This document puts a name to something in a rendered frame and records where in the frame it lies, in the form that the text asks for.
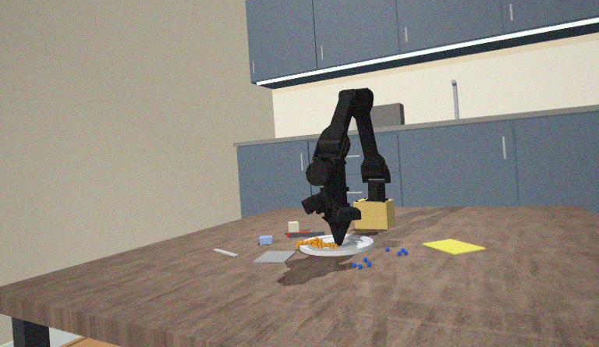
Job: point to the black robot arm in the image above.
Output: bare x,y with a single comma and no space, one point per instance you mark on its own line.
328,166

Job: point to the yellow flat square pad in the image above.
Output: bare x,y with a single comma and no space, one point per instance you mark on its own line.
454,247

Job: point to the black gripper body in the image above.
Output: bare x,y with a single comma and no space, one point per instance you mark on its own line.
340,210

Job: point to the white round plate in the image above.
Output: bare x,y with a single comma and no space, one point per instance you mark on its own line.
352,244

